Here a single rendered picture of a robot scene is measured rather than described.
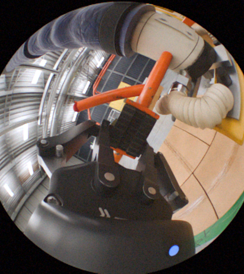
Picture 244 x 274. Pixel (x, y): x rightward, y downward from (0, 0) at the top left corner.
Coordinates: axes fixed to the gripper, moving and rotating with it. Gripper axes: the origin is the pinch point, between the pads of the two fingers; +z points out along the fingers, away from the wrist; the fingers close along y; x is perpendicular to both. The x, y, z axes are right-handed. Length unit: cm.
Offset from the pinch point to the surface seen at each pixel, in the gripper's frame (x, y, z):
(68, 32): 18.5, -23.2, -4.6
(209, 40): 64, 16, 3
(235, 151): 18, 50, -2
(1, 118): -180, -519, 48
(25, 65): 25, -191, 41
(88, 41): 16.2, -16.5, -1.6
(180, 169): -14, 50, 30
